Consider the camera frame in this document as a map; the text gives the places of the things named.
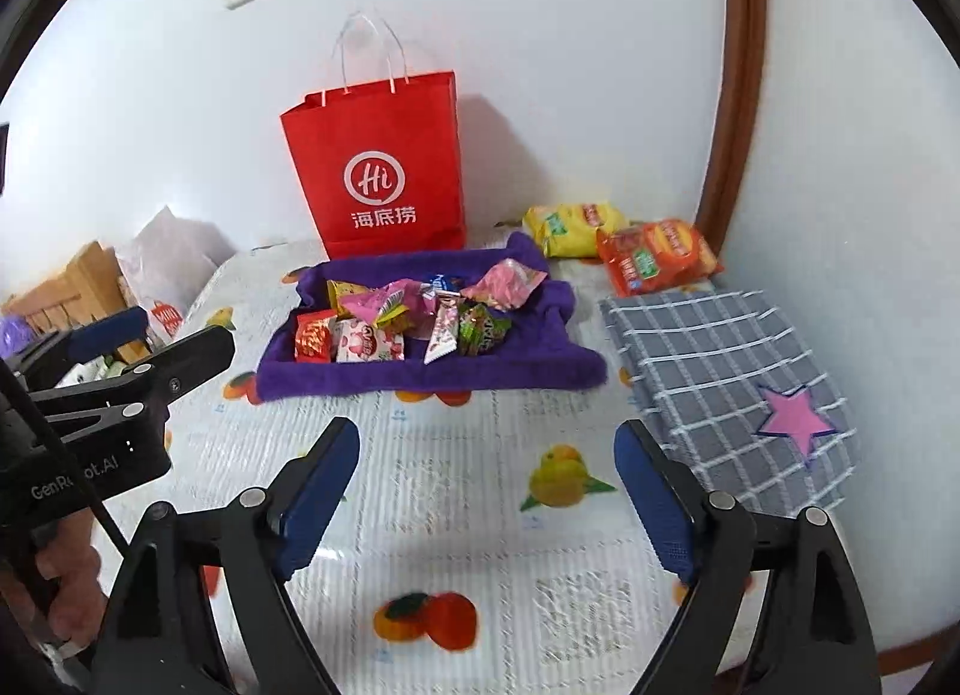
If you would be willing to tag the brown wooden door frame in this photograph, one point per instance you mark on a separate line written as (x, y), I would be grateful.
(739, 65)

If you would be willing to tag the blue snack packet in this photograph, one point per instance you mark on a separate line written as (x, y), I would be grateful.
(439, 282)

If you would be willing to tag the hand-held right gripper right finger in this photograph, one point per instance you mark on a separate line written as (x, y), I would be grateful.
(660, 507)

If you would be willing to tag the red snack packet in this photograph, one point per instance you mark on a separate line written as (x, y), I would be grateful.
(315, 339)

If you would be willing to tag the pink silver foil snack packet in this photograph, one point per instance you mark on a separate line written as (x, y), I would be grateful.
(375, 305)

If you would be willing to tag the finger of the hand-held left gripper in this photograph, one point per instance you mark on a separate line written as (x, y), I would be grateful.
(191, 361)
(112, 333)

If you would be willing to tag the purple towel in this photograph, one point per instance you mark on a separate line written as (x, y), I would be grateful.
(435, 376)

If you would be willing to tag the yellow snack packet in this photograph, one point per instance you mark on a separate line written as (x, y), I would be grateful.
(345, 290)

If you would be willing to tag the wooden headboard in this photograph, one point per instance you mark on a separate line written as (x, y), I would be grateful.
(67, 290)

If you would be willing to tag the orange chips bag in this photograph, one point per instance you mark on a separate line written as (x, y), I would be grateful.
(660, 256)

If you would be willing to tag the person's left hand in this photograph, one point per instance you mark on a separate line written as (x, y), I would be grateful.
(71, 575)

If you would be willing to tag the fruit print table cover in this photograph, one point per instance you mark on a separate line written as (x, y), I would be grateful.
(480, 455)

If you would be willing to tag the yellow chips bag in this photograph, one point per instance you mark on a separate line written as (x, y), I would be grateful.
(574, 226)

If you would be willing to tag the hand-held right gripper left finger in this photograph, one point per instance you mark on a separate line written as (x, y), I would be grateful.
(319, 500)

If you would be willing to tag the white plastic shopping bag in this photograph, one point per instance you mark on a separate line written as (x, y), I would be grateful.
(165, 275)

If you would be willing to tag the green snack packet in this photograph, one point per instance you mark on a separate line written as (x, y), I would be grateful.
(484, 327)

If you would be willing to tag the long white pink snack packet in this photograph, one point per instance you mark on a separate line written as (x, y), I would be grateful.
(444, 331)

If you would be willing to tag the grey plaid cloth pink star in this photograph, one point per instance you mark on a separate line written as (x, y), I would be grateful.
(720, 372)

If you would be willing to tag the red paper bag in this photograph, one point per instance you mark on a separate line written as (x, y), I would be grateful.
(382, 170)

